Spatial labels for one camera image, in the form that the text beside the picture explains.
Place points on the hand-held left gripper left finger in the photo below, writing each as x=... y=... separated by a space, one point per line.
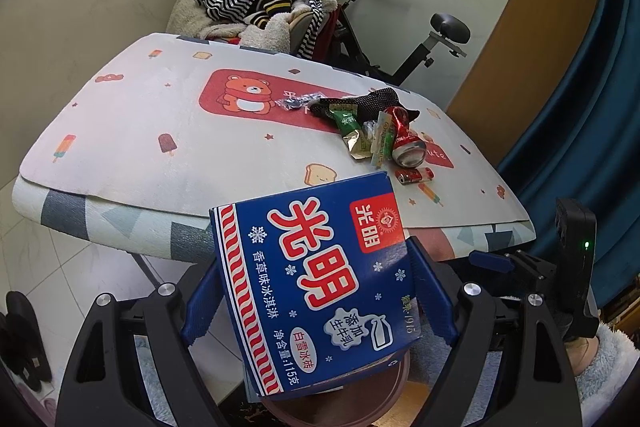
x=200 y=307

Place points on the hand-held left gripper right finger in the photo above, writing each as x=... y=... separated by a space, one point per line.
x=432 y=292

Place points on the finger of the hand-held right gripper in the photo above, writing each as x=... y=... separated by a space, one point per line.
x=492 y=261

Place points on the red lighter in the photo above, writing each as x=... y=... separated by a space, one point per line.
x=412 y=176

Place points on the blue ice cream box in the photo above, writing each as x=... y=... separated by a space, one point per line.
x=310 y=267

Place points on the crushed red can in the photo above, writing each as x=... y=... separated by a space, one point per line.
x=407 y=139

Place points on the white green tube wrapper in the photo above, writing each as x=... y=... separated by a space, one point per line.
x=381 y=139

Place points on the green snack packet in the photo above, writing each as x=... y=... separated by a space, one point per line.
x=346 y=122

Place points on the black mesh cloth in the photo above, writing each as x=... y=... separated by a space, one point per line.
x=370 y=103

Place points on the clear plastic wrapper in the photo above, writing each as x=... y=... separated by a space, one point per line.
x=295 y=102

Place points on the person's right forearm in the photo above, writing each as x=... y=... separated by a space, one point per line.
x=610 y=372

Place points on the printed bear table mat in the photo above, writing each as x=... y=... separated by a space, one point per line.
x=165 y=177

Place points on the blue curtain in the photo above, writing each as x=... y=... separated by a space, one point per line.
x=590 y=117

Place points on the geometric patterned tablecloth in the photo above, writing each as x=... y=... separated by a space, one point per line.
x=65 y=212

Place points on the black slipper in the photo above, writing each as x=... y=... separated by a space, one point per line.
x=12 y=357
x=27 y=327

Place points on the wooden door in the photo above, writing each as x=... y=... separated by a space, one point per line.
x=545 y=32

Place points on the red cloth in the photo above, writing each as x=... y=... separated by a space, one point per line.
x=334 y=32

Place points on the black jacket yellow stripes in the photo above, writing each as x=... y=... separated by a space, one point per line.
x=272 y=4

